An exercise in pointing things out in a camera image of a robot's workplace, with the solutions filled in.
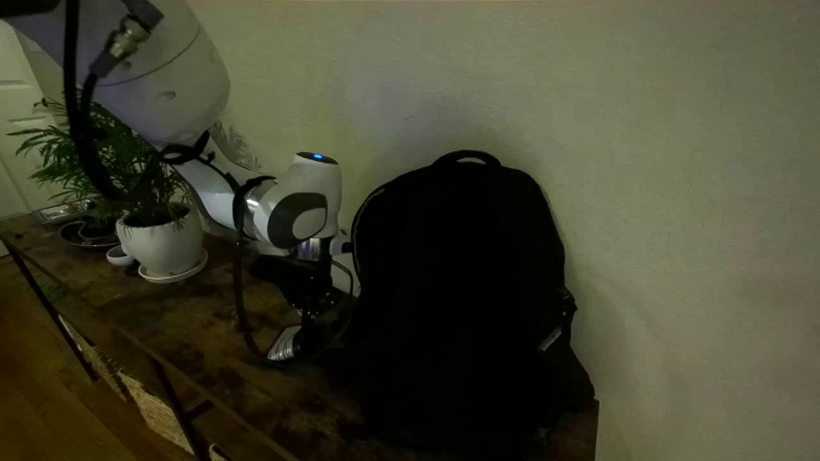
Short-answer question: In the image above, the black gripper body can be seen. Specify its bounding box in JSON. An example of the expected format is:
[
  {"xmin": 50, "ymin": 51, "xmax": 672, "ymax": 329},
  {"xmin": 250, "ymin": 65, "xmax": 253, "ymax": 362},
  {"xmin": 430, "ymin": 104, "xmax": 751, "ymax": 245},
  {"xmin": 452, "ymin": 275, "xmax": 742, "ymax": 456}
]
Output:
[{"xmin": 251, "ymin": 255, "xmax": 352, "ymax": 316}]

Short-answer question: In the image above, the wooden console table frame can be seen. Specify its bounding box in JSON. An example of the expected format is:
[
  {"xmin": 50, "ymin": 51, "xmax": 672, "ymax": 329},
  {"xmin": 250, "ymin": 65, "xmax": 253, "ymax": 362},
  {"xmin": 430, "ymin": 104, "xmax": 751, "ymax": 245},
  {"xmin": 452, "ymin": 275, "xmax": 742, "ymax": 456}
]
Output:
[{"xmin": 0, "ymin": 211, "xmax": 601, "ymax": 461}]

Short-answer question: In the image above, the white plant pot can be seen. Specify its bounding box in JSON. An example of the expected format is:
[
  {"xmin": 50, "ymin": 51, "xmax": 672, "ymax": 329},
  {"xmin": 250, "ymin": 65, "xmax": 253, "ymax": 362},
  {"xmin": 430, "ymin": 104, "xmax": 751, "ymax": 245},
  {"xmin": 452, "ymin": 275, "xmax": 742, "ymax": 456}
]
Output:
[{"xmin": 115, "ymin": 204, "xmax": 205, "ymax": 272}]

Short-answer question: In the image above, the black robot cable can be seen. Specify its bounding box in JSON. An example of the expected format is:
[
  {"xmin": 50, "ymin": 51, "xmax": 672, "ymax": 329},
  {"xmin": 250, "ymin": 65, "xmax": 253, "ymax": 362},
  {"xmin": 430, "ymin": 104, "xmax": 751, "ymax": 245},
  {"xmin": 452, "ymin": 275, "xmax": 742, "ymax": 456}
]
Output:
[{"xmin": 59, "ymin": 0, "xmax": 268, "ymax": 361}]

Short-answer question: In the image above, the black backpack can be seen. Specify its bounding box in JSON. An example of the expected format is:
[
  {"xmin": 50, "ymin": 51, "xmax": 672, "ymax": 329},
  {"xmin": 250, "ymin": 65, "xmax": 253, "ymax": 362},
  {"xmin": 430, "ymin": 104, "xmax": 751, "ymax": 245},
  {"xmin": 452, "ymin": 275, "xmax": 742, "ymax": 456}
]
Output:
[{"xmin": 344, "ymin": 151, "xmax": 593, "ymax": 457}]

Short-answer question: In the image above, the green palm plant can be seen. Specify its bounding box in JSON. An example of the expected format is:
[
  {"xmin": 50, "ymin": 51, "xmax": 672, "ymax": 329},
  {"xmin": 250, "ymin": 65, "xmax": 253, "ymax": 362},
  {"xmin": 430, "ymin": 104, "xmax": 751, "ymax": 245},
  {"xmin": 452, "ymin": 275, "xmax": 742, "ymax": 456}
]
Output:
[{"xmin": 13, "ymin": 104, "xmax": 188, "ymax": 228}]

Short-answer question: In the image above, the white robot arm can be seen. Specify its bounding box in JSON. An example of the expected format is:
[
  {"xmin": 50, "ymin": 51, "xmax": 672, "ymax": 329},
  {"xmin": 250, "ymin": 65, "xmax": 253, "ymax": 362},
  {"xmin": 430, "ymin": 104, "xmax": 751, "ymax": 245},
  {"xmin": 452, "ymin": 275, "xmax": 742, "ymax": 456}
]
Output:
[{"xmin": 0, "ymin": 0, "xmax": 342, "ymax": 296}]

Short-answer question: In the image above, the white pot saucer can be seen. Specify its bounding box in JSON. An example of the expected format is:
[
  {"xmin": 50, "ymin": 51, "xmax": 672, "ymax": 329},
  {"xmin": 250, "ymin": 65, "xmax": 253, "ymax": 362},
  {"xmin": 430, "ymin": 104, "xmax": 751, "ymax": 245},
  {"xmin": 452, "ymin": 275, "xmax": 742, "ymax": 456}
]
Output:
[{"xmin": 105, "ymin": 245, "xmax": 207, "ymax": 284}]

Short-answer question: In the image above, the black round coaster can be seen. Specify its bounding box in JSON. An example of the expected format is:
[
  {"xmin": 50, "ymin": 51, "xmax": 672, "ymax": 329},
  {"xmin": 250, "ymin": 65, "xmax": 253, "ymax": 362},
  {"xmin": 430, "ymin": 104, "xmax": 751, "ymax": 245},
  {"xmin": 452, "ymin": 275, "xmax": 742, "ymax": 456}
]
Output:
[{"xmin": 59, "ymin": 218, "xmax": 119, "ymax": 251}]

